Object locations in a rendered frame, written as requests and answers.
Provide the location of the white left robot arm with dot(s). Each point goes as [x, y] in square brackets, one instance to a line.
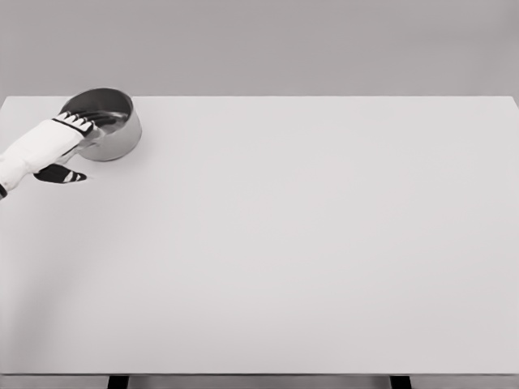
[11, 166]

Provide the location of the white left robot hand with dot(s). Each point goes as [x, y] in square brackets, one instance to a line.
[52, 139]

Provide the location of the silver metal pot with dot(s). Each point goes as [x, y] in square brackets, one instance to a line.
[117, 139]

